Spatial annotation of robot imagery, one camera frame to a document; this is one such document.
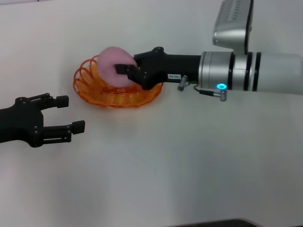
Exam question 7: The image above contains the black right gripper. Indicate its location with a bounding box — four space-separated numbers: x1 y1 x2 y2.
115 46 202 91

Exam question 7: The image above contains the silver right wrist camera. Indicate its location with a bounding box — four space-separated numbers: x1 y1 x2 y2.
212 0 255 56

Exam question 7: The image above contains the orange plastic wire basket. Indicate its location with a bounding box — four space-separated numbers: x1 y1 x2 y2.
72 54 164 108

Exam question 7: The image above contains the pink fuzzy peach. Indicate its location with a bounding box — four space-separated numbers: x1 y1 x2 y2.
97 46 141 88

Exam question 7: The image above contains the thin black plug cable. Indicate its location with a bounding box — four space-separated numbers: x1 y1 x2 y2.
192 83 222 96

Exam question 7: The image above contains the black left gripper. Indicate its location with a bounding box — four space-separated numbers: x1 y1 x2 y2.
0 93 86 148

